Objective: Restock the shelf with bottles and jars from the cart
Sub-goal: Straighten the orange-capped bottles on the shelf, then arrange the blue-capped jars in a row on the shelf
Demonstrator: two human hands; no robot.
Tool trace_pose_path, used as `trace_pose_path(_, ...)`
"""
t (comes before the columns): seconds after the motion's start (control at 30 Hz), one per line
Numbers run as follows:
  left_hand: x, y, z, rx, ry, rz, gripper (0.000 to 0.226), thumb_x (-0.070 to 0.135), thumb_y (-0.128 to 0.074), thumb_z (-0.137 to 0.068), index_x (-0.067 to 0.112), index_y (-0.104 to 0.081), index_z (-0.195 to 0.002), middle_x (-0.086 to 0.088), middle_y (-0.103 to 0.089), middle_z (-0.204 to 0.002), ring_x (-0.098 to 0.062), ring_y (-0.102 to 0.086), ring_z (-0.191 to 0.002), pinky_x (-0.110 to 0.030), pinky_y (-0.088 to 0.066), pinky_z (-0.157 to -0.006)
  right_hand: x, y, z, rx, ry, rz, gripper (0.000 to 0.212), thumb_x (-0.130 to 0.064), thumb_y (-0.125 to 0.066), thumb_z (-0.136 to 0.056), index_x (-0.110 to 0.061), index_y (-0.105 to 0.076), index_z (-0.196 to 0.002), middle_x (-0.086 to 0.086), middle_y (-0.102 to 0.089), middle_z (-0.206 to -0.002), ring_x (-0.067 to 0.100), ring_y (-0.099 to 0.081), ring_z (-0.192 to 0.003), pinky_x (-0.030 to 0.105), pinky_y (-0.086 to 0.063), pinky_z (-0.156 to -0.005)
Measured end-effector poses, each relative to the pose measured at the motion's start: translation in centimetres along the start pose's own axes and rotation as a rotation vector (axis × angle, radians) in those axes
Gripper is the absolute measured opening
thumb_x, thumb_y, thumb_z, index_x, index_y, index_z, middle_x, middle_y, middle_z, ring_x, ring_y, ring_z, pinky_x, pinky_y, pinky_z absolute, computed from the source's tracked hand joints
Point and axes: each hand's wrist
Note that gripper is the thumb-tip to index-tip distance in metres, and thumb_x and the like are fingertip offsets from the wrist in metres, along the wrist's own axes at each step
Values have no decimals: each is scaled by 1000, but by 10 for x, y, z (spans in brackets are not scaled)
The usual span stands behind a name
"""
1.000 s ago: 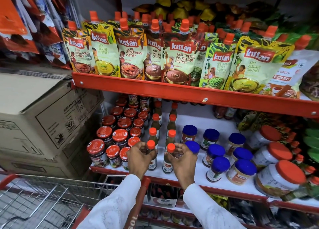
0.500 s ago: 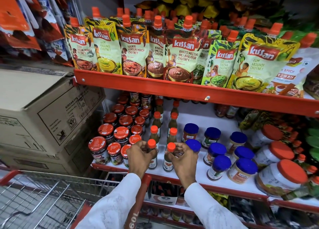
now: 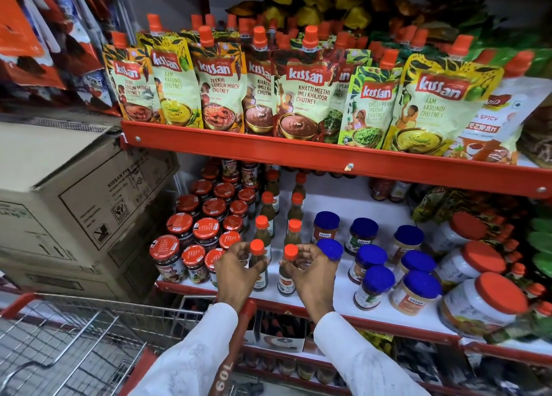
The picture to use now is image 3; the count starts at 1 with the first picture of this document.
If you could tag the person's right hand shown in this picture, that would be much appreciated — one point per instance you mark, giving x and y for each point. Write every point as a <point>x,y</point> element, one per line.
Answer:
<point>315,279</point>

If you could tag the person's left hand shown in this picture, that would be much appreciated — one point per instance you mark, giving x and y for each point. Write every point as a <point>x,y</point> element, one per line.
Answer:
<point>233,275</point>

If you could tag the red metal shelf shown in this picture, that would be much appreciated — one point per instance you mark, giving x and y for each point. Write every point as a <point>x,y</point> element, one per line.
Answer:
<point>302,154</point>

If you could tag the person's left forearm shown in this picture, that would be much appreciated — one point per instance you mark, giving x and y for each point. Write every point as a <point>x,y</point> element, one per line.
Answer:
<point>189,357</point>

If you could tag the person's right forearm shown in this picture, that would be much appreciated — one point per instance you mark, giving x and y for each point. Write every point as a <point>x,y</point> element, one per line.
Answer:
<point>366,361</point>

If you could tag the group of red lid jars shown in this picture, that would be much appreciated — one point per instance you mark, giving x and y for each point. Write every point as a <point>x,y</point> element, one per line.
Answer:
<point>206,227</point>

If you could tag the group of orange capped bottles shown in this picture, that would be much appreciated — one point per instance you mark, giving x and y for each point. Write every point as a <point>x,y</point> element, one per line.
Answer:
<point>261,225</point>

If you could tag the group of blue capped jars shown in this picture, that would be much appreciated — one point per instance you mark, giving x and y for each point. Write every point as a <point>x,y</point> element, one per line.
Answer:
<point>364,232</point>

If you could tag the row of small brown jars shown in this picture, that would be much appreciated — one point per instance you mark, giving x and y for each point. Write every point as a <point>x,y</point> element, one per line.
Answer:
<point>297,367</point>

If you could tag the cardboard box under stack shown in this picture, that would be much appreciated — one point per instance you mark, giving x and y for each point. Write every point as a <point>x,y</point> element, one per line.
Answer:
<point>129,275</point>

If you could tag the large cardboard box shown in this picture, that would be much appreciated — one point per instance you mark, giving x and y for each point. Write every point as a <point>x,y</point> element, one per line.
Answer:
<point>99,197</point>

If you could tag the large white jar orange lid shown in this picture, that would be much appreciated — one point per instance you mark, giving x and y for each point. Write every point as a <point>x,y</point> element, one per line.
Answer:
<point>478,260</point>
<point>491,298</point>
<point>461,229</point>

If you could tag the row of yellow chutney pouches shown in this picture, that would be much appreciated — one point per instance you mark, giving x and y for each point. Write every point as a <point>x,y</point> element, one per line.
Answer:
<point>302,89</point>

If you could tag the cluster of tiny orange-top bottles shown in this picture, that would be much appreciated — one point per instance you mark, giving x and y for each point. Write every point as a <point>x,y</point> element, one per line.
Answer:
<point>526,279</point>

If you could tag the green lid jars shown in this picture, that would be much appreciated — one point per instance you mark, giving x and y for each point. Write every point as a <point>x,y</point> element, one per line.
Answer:
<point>541,244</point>

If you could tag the white spout pouch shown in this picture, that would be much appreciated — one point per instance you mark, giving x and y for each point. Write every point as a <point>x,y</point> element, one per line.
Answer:
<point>504,115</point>

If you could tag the dark pouches with yellow caps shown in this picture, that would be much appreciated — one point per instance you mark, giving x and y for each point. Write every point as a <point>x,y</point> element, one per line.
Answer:
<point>310,7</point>

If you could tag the hanging orange snack packets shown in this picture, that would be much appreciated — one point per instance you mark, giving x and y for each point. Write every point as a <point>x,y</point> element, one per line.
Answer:
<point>39,42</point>

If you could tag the green packets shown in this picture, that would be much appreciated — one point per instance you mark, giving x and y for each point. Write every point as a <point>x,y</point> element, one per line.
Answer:
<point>496,33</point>

